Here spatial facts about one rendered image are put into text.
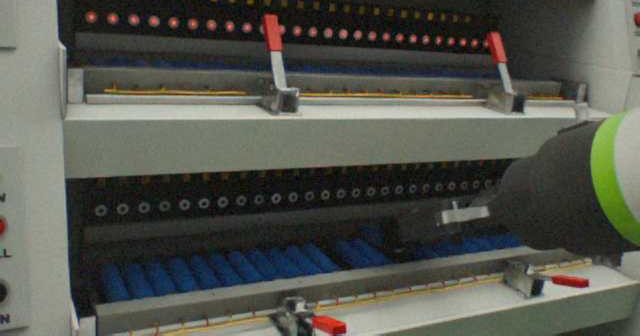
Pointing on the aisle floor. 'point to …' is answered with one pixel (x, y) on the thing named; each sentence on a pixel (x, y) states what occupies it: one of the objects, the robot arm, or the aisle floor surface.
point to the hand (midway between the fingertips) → (412, 231)
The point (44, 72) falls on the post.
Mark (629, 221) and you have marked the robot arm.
